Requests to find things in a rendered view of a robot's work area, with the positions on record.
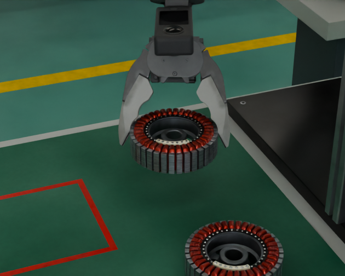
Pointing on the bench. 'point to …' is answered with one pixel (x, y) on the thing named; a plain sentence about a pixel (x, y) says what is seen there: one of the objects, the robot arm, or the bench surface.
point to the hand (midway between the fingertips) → (173, 145)
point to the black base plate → (298, 139)
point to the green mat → (132, 209)
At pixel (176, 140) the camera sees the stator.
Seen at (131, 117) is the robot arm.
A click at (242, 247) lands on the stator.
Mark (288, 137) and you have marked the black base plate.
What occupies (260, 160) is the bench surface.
